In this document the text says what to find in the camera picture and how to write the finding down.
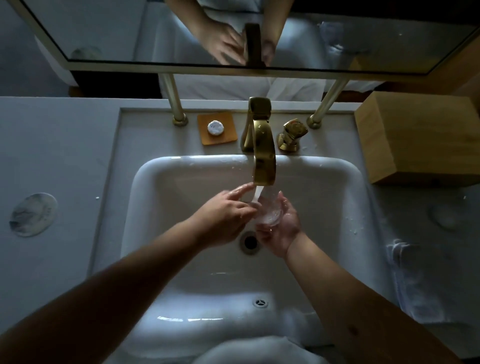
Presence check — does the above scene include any person's left hand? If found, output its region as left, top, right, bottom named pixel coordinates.
left=186, top=182, right=259, bottom=250

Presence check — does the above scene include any person's right hand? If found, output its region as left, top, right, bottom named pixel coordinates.
left=255, top=190, right=303, bottom=259

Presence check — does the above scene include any clear drinking glass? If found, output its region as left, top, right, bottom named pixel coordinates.
left=250, top=195, right=289, bottom=227

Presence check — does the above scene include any person's right forearm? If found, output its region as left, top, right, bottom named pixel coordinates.
left=284, top=232, right=464, bottom=364

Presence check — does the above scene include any person's left forearm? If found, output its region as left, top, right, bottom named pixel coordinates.
left=0, top=219, right=207, bottom=364

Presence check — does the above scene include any white ceramic sink basin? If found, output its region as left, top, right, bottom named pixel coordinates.
left=121, top=154, right=379, bottom=349

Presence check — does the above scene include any sink drain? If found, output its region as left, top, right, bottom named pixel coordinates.
left=240, top=231, right=261, bottom=256

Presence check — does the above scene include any gold faucet spout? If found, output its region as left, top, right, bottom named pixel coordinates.
left=240, top=97, right=277, bottom=187

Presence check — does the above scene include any wooden soap dish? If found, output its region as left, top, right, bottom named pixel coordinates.
left=197, top=111, right=239, bottom=146

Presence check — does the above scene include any wooden tissue box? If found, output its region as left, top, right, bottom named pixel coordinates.
left=354, top=91, right=480, bottom=187

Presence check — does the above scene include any white folded towel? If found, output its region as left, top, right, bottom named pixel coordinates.
left=386, top=238, right=480, bottom=327

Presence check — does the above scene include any framed vanity mirror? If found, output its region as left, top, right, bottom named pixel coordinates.
left=7, top=0, right=480, bottom=82

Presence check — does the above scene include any round marble coaster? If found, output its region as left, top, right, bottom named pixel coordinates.
left=9, top=193, right=58, bottom=238

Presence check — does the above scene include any gold faucet handle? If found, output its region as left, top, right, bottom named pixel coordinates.
left=277, top=118, right=309, bottom=154

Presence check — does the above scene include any gold mirror support post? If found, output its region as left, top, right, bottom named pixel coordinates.
left=158, top=73, right=189, bottom=127
left=306, top=78, right=350, bottom=130

